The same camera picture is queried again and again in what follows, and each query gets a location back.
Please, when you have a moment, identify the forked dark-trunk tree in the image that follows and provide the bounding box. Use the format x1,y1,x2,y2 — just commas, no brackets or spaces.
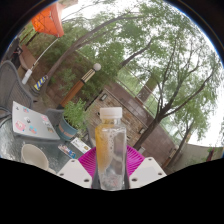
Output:
132,33,216,152

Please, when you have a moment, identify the grey laptop with stickers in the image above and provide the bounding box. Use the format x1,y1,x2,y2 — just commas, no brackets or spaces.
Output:
11,100,61,141

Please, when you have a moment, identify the grey woven patio chair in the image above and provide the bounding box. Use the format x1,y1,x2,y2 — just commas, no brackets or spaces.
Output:
0,59,38,118
44,107,65,130

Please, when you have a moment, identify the dark board with stickers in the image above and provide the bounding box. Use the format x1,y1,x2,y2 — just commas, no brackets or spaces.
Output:
57,136,93,160

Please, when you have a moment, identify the orange patio umbrella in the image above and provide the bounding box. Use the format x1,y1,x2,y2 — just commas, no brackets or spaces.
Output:
21,1,66,85

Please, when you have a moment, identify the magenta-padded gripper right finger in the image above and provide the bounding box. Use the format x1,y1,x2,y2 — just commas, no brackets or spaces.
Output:
125,145,168,189

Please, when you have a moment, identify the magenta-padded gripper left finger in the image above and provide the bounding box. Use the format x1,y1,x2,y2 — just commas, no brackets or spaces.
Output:
56,146,100,190

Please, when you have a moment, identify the beige ribbed mug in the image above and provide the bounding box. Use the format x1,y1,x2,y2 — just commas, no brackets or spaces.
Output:
20,143,57,175

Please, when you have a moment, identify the green plant in teal pot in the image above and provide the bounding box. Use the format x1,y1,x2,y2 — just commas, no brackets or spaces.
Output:
57,97,89,141

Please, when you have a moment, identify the clear plastic bottle white cap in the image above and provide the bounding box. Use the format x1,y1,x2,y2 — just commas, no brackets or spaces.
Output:
94,106,128,191

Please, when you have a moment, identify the wooden lamp post white globe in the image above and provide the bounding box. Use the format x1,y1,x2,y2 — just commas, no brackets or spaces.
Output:
58,62,102,110

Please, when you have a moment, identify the yellow blue striped post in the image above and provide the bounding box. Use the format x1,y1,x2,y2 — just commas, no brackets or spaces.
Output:
33,74,50,92

